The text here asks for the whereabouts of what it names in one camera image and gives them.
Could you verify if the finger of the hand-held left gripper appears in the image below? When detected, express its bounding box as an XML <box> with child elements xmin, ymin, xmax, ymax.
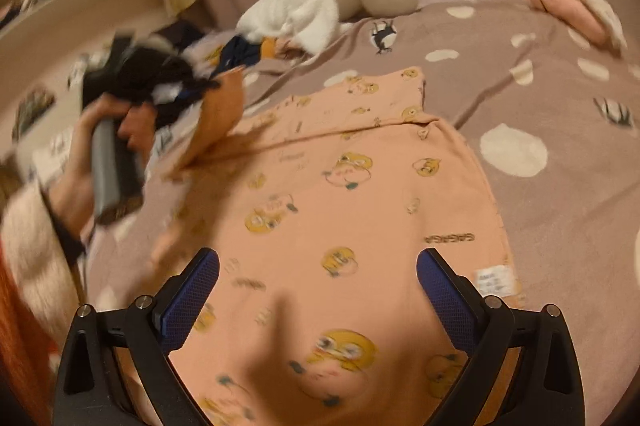
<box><xmin>152</xmin><ymin>76</ymin><xmax>222</xmax><ymax>127</ymax></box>

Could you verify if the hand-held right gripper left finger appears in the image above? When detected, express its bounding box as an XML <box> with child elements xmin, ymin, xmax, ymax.
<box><xmin>52</xmin><ymin>247</ymin><xmax>221</xmax><ymax>426</ymax></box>

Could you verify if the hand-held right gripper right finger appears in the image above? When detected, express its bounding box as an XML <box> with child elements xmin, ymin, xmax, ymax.
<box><xmin>416</xmin><ymin>247</ymin><xmax>586</xmax><ymax>426</ymax></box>

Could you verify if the peach cartoon print garment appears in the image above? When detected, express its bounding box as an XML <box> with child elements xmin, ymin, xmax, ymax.
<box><xmin>112</xmin><ymin>67</ymin><xmax>526</xmax><ymax>426</ymax></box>

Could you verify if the person's left hand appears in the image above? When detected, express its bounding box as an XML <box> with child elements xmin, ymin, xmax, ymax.
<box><xmin>47</xmin><ymin>96</ymin><xmax>157</xmax><ymax>239</ymax></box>

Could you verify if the navy blue cloth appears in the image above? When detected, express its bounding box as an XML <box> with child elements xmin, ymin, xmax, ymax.
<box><xmin>209</xmin><ymin>33</ymin><xmax>266</xmax><ymax>76</ymax></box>

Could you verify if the small colourful floor object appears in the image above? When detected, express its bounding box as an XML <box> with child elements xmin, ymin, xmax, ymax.
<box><xmin>12</xmin><ymin>87</ymin><xmax>57</xmax><ymax>139</ymax></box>

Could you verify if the mauve spotted blanket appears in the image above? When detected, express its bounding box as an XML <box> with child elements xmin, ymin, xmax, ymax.
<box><xmin>82</xmin><ymin>0</ymin><xmax>640</xmax><ymax>426</ymax></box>

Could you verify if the white plush toy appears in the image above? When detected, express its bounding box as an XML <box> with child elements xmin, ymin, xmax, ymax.
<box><xmin>235</xmin><ymin>0</ymin><xmax>419</xmax><ymax>58</ymax></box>

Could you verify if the orange garment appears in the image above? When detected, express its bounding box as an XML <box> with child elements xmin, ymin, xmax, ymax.
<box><xmin>0</xmin><ymin>241</ymin><xmax>57</xmax><ymax>426</ymax></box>

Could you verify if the pink pillow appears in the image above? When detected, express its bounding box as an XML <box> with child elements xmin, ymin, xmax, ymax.
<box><xmin>524</xmin><ymin>0</ymin><xmax>608</xmax><ymax>48</ymax></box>

